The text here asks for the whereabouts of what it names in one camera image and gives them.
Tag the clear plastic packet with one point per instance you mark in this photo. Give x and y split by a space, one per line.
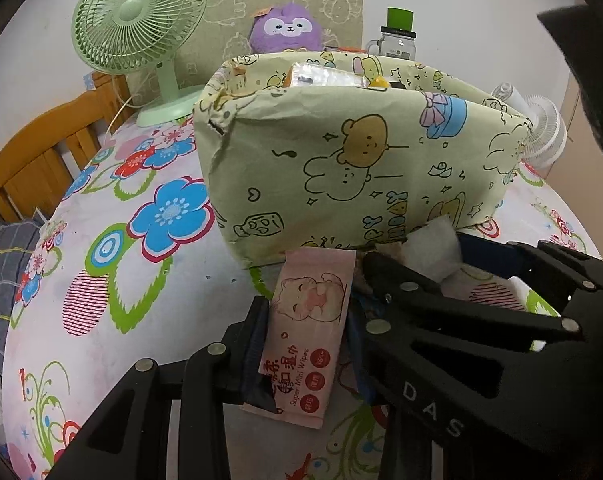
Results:
326 76

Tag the floral tablecloth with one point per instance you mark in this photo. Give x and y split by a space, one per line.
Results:
131 285

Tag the yellow printed pouch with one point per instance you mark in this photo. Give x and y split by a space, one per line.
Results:
379 82

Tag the pink wet wipes packet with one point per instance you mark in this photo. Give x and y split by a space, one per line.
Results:
306 320

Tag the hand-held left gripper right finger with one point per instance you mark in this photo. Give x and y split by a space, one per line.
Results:
362 365

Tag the glass jar with green lid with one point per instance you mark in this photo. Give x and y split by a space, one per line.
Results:
399 35

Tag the green desk fan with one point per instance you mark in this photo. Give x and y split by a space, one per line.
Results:
136 15

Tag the wooden bed headboard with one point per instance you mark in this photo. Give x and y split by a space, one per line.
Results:
36 160

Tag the white standing fan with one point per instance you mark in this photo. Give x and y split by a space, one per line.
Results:
546 130

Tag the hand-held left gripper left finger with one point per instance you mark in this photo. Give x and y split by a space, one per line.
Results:
255 360

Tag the purple plush toy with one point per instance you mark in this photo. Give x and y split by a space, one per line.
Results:
286 25

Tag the yellow-green printed fabric storage box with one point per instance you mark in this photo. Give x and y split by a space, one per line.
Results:
356 160

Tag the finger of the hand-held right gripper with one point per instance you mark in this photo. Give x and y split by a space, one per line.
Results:
431 305
486 255

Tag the grey plaid pillow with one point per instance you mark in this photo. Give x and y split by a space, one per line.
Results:
6 270

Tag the white tissue pack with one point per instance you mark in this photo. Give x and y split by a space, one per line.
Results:
434 245

